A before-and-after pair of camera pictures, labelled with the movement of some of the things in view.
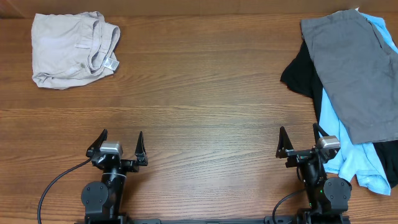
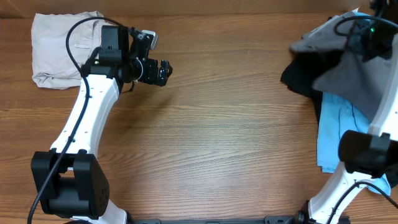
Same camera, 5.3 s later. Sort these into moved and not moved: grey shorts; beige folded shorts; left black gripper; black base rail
Moved: grey shorts; left black gripper
Not moved: black base rail; beige folded shorts
